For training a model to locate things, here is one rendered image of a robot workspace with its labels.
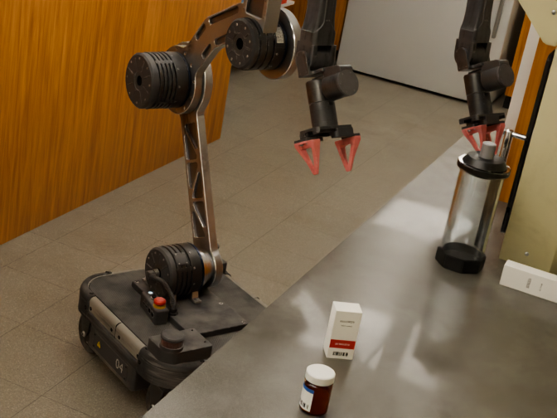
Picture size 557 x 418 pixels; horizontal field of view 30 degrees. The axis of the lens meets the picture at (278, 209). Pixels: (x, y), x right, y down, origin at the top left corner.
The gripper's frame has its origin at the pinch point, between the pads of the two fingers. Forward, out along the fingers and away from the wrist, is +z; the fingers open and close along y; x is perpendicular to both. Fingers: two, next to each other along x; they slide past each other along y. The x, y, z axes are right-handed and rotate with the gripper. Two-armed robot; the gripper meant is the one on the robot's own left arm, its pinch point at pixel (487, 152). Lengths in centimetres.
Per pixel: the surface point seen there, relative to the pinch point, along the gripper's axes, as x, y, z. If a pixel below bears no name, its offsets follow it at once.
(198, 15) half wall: 236, 73, -101
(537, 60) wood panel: -16.9, 3.6, -18.8
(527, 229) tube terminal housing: -28.3, -22.2, 19.8
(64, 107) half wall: 201, -18, -54
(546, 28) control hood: -44, -25, -19
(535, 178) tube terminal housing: -33.2, -22.6, 9.6
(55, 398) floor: 121, -71, 50
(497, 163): -36, -36, 6
